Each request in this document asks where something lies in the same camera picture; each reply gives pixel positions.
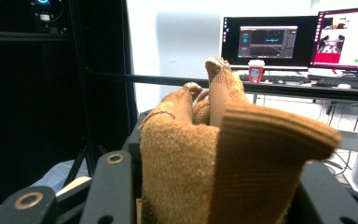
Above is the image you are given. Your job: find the black frame bar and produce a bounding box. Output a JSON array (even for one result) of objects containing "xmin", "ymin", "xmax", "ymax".
[{"xmin": 88, "ymin": 71, "xmax": 358, "ymax": 104}]

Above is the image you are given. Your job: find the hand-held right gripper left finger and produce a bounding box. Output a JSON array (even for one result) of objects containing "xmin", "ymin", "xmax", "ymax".
[{"xmin": 79, "ymin": 110, "xmax": 152, "ymax": 224}]

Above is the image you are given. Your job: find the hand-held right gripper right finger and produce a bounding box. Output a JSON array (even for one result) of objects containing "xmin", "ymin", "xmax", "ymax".
[{"xmin": 287, "ymin": 160, "xmax": 358, "ymax": 224}]

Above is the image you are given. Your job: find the black tripod stand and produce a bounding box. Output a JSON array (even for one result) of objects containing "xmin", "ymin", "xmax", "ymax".
[{"xmin": 63, "ymin": 0, "xmax": 107, "ymax": 188}]

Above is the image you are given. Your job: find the red paper cup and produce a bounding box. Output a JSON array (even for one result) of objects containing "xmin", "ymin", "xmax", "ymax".
[{"xmin": 247, "ymin": 59, "xmax": 266, "ymax": 84}]

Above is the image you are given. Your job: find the black computer monitor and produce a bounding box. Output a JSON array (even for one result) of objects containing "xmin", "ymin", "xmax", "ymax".
[{"xmin": 221, "ymin": 15, "xmax": 320, "ymax": 70}]

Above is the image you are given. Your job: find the black device with blue light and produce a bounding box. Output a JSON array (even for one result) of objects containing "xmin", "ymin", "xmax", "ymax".
[{"xmin": 29, "ymin": 0, "xmax": 68, "ymax": 35}]

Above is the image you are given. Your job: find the coiled black floor cable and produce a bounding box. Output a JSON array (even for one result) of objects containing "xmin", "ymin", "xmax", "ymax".
[{"xmin": 323, "ymin": 150, "xmax": 358, "ymax": 189}]

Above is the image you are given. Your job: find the tan suede boot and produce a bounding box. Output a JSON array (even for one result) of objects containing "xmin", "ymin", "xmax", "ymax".
[{"xmin": 139, "ymin": 55, "xmax": 342, "ymax": 224}]

